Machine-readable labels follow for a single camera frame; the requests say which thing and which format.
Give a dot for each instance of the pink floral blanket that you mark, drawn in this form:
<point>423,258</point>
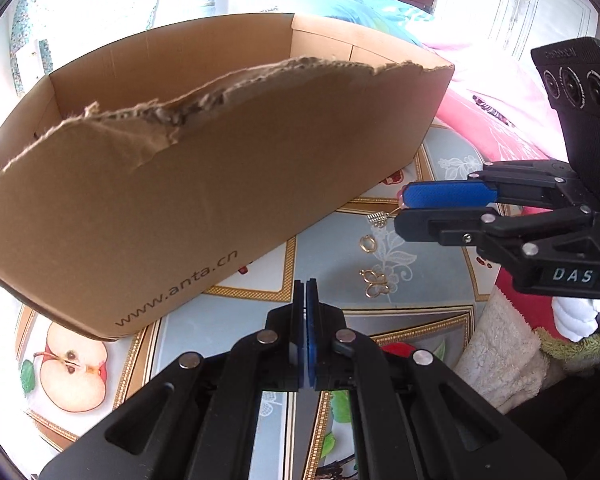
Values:
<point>495,110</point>

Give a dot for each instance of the brown cardboard box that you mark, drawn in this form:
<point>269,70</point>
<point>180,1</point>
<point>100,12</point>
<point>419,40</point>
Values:
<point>230,185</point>

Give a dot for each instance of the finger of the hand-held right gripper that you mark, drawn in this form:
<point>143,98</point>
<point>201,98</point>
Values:
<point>450,194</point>
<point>430,227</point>

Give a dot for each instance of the person's right hand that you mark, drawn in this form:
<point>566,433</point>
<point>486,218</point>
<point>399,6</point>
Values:
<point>575,320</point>

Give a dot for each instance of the white wardrobe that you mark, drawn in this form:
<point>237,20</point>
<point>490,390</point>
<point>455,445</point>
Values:
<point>505,5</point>

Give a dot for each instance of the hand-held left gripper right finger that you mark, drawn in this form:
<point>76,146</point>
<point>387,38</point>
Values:
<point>311,350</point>

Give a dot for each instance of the person's right forearm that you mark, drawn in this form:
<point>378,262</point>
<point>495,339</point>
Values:
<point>580,355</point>

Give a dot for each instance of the teal floral curtain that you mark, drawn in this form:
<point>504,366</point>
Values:
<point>22,35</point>

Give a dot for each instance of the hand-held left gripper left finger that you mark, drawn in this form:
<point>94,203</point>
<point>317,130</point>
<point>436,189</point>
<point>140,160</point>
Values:
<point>285,340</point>

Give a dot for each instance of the gold hoop earring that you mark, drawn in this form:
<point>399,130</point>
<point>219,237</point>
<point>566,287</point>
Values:
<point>368,244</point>

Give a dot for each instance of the white fleece robe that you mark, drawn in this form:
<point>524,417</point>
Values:
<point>500,345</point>

